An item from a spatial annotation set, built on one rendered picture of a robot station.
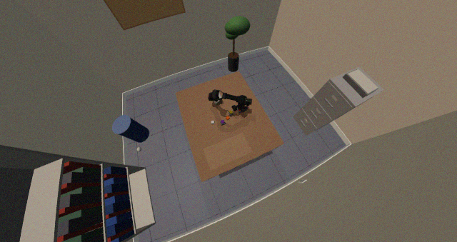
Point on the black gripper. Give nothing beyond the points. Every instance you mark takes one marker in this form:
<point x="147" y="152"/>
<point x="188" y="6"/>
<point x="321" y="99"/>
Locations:
<point x="234" y="107"/>

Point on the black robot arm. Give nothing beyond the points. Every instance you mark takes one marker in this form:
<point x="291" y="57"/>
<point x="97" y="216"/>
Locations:
<point x="214" y="96"/>

